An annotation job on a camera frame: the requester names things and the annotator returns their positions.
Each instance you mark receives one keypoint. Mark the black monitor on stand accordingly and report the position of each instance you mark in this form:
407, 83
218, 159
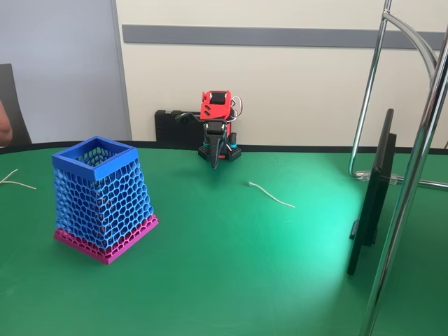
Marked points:
371, 210

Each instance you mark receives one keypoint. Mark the blue and pink mesh basket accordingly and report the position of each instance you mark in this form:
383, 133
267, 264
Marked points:
105, 196

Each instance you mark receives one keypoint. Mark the chrome tube stand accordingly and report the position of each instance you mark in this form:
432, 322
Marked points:
402, 210

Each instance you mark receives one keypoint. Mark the grey wall rail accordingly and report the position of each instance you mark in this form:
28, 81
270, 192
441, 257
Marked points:
280, 36

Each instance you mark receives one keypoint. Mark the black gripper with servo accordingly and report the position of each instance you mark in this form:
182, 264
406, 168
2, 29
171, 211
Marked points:
213, 133

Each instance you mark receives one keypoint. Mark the person's bare forearm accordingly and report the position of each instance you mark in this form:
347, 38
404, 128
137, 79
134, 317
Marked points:
4, 129

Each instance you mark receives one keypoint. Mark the green table cloth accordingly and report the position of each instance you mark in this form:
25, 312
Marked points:
224, 262

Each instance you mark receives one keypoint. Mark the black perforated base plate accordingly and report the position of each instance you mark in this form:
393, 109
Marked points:
232, 154

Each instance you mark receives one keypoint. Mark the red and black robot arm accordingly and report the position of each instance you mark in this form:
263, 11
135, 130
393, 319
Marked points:
217, 108

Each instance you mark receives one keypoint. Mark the black plastic tool case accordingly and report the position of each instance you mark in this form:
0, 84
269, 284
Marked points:
175, 127

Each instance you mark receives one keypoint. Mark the clear plastic clip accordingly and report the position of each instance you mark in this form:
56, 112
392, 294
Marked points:
364, 175

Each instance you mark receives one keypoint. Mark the black bracket with small camera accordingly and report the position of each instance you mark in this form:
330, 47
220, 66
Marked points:
183, 118

